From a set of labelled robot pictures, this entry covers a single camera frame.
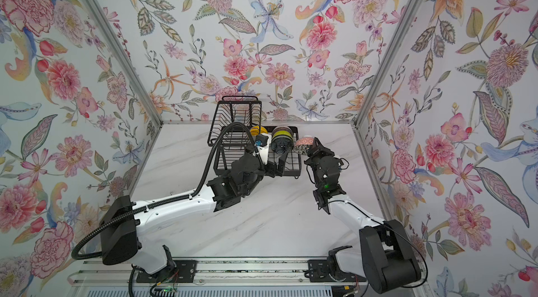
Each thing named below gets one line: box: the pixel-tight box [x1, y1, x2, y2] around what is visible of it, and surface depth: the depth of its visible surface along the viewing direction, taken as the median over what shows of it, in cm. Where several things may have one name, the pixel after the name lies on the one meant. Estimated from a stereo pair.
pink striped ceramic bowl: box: [271, 125, 293, 134], surface depth 109 cm
